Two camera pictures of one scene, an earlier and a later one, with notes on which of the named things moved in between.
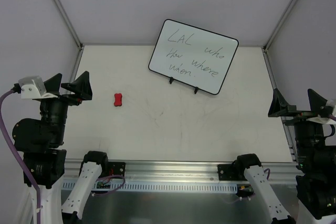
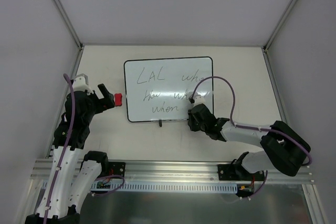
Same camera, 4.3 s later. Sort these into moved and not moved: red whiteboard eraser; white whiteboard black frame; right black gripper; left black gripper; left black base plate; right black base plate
Moved: right black gripper; left black gripper; white whiteboard black frame
Not moved: right black base plate; left black base plate; red whiteboard eraser
